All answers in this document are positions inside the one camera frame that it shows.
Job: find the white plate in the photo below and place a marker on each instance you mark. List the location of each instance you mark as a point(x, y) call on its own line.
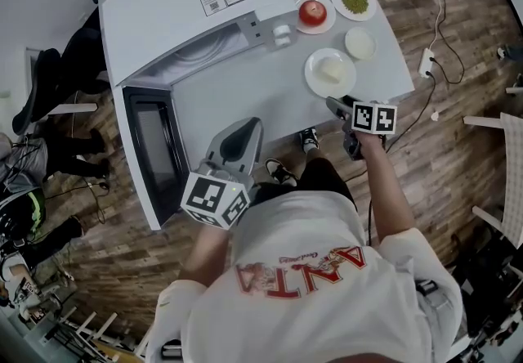
point(353, 17)
point(324, 28)
point(316, 85)

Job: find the person's left shoe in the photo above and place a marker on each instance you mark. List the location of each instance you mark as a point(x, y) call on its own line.
point(282, 172)

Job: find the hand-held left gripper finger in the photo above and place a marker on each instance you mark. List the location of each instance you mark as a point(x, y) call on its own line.
point(254, 149)
point(214, 146)

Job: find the person's left forearm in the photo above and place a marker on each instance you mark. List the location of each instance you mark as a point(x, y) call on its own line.
point(208, 255)

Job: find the person's right shoe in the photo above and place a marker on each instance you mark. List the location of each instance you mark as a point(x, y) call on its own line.
point(309, 140)

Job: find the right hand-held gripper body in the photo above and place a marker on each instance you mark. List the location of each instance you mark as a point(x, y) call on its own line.
point(374, 118)

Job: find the person's white t-shirt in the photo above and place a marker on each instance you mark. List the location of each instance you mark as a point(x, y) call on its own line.
point(302, 320)

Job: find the person's shoe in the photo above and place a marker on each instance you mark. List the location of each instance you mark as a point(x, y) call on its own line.
point(309, 140)
point(282, 172)

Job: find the black bag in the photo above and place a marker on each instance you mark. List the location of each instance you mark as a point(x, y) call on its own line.
point(486, 283)

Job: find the white bowl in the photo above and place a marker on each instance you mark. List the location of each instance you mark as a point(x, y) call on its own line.
point(360, 43)

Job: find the checkered cloth table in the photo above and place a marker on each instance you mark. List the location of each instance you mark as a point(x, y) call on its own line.
point(512, 173)

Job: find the white paper scrap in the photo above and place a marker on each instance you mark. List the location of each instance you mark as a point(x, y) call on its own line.
point(435, 116)

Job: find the person's right forearm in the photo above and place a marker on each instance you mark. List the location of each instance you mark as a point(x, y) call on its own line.
point(386, 198)

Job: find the white power strip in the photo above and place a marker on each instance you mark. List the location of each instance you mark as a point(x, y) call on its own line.
point(427, 63)

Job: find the person's black shorts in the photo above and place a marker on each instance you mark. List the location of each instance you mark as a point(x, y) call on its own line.
point(323, 177)

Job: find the pile of green beans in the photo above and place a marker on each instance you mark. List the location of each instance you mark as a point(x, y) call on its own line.
point(353, 1)

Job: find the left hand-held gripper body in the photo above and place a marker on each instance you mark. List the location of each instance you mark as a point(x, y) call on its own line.
point(204, 198)

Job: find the black office chair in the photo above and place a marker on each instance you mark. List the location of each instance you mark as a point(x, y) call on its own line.
point(49, 79)

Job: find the red apple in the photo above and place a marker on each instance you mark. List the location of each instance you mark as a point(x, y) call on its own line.
point(312, 13)

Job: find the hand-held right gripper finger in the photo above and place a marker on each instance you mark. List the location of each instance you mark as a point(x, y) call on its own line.
point(339, 110)

